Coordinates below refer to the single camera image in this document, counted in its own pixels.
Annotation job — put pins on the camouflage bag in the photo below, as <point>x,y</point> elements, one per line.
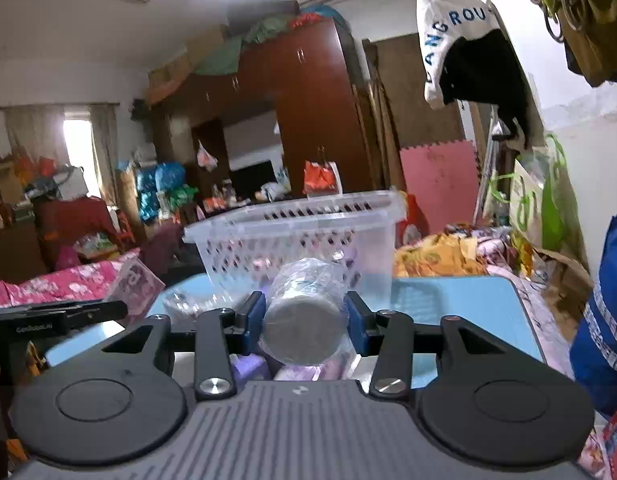
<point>583,15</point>

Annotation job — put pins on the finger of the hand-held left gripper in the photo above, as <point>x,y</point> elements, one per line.
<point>96,311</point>

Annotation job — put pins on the white and black hanging garment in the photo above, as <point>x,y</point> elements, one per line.
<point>463,55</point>

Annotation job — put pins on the hanging white plastic bag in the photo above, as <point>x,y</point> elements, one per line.
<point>206,156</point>

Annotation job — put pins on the pink packet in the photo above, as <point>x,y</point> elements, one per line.
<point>138,285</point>

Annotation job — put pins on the blue bag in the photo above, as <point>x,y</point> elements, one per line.
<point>605,320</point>

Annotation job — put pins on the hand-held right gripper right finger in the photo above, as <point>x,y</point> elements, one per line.
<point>358,327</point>

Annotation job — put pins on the yellow printed blanket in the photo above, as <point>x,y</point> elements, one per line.
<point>438,255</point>

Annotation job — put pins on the crumpled clear plastic bag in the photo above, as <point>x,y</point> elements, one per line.
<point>198,302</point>

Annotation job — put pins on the pink foam mat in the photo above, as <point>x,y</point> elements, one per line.
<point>438,185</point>

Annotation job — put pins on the green and white bag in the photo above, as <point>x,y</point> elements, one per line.
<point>533,200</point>

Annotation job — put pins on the green cloth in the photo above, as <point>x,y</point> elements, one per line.
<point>238,45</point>

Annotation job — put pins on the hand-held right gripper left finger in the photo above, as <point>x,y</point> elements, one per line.
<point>252,325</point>

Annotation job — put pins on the clear plastic basket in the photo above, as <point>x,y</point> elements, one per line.
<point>298,232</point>

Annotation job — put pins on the pink floral blanket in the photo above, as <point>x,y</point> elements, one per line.
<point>53,287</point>

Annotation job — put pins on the brown wooden wardrobe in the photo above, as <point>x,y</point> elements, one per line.
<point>308,110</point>

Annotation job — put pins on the orange bag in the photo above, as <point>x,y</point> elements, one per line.
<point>321,177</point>

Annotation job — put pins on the cardboard boxes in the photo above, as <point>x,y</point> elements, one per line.
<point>171,77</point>

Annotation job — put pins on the black screen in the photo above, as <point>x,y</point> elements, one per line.
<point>252,179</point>

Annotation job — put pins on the purple packets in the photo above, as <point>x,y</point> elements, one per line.
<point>293,371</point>

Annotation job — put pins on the plastic grey roll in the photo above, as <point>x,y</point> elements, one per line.
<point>302,320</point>

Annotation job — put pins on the blue patterned bags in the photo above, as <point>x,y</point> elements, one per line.
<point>161,187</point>

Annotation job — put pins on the window curtain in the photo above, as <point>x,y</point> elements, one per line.
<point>101,145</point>

